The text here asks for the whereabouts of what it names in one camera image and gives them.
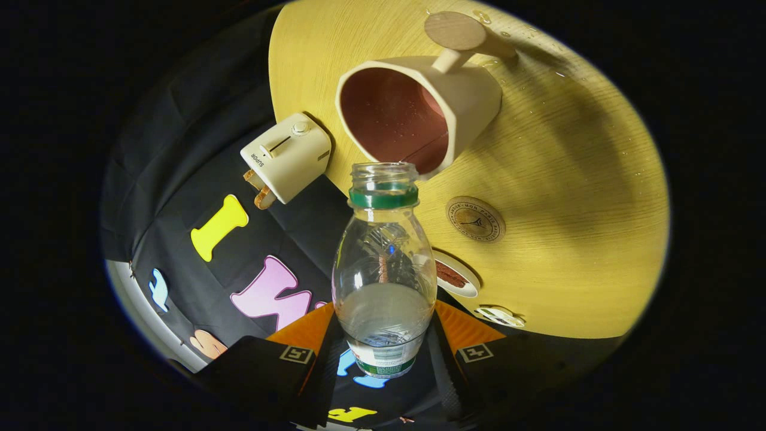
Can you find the white toaster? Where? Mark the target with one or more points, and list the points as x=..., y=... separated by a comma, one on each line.
x=290, y=158

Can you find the clear plastic juice bottle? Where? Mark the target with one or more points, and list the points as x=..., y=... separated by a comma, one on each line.
x=383, y=269

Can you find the white round plate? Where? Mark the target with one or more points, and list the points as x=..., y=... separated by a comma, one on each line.
x=470, y=286

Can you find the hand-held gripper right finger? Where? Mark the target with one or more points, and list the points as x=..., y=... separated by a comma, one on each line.
x=446, y=377

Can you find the wooden table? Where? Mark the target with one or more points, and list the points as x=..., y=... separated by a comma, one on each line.
x=568, y=179

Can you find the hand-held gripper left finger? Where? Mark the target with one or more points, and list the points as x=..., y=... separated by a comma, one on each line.
x=326, y=377

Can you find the round cork coaster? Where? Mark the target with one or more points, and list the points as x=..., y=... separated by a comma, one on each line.
x=476, y=219

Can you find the toast bread slice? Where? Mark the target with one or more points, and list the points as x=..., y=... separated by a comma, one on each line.
x=251, y=178
x=264, y=197

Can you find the brown meat patty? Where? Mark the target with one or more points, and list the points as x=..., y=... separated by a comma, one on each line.
x=450, y=275

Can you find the white divided condiment tray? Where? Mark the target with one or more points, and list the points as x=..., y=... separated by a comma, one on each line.
x=499, y=316

